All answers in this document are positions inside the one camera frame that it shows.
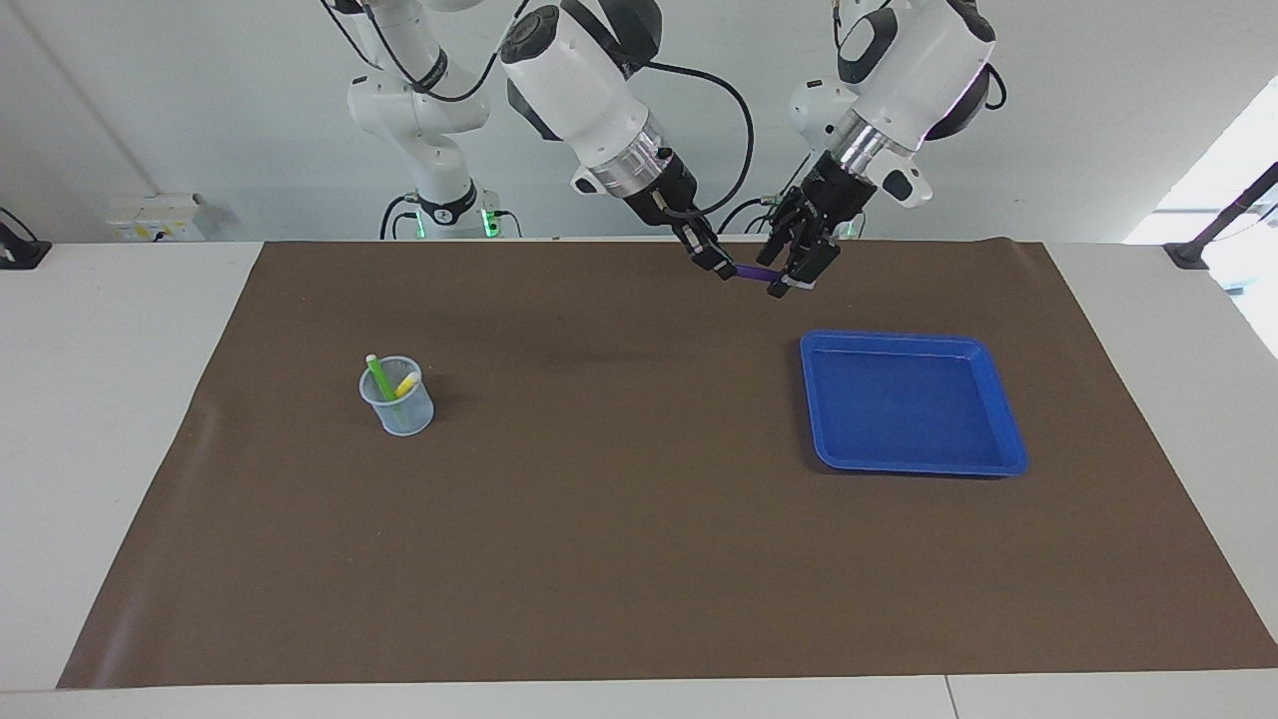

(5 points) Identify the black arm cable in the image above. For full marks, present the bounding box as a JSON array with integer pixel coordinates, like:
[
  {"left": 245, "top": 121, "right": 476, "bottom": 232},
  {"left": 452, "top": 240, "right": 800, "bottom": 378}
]
[
  {"left": 829, "top": 0, "right": 1007, "bottom": 113},
  {"left": 319, "top": 0, "right": 755, "bottom": 219}
]

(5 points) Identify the brown table mat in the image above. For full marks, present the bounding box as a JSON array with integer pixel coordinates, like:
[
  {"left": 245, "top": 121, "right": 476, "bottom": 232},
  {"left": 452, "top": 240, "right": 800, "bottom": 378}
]
[{"left": 57, "top": 238, "right": 1278, "bottom": 690}]

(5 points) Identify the blue plastic tray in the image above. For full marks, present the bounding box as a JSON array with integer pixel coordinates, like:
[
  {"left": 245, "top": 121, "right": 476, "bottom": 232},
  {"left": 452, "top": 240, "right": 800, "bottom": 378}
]
[{"left": 799, "top": 331, "right": 1029, "bottom": 477}]

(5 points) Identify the black clamp stand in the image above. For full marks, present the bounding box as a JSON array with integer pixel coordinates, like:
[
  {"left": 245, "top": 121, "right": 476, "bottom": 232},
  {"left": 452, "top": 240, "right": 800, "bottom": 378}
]
[{"left": 1163, "top": 162, "right": 1278, "bottom": 271}]

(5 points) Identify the white wall socket box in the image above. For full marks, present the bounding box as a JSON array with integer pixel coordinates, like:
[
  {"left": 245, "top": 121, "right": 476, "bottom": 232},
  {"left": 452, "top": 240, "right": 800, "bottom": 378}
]
[{"left": 106, "top": 194, "right": 208, "bottom": 244}]

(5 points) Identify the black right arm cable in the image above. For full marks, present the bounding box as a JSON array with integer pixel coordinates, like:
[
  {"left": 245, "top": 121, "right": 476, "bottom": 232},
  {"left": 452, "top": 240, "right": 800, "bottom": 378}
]
[{"left": 319, "top": 0, "right": 755, "bottom": 219}]

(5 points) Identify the black table clamp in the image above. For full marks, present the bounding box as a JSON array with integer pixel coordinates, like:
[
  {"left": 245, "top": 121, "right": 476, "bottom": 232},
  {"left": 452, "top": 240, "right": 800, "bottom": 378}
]
[{"left": 0, "top": 207, "right": 53, "bottom": 271}]

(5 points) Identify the black base cable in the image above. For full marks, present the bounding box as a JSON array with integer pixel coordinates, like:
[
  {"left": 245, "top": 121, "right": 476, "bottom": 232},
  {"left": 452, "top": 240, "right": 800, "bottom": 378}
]
[
  {"left": 380, "top": 195, "right": 420, "bottom": 241},
  {"left": 717, "top": 195, "right": 800, "bottom": 236}
]

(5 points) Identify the translucent plastic cup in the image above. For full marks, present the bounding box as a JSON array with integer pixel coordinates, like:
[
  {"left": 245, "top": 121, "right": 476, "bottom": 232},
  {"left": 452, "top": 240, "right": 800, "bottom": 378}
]
[{"left": 358, "top": 356, "right": 436, "bottom": 437}]

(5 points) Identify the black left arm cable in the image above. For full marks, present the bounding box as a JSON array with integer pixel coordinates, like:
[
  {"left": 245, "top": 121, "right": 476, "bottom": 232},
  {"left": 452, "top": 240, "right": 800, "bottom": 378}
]
[{"left": 829, "top": 0, "right": 1007, "bottom": 113}]

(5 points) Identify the purple pen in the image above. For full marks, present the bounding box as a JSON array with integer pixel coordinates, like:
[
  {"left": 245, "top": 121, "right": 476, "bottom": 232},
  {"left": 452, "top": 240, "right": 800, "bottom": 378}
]
[{"left": 732, "top": 262, "right": 806, "bottom": 297}]

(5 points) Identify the green pen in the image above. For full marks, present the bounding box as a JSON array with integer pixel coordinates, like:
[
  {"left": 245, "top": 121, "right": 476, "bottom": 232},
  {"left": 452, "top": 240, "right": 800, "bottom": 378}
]
[{"left": 365, "top": 354, "right": 402, "bottom": 422}]

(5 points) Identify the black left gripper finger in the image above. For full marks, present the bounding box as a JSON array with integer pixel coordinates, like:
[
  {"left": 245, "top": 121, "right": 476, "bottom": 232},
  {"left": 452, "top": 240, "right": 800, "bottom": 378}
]
[
  {"left": 759, "top": 193, "right": 806, "bottom": 267},
  {"left": 767, "top": 225, "right": 842, "bottom": 299}
]

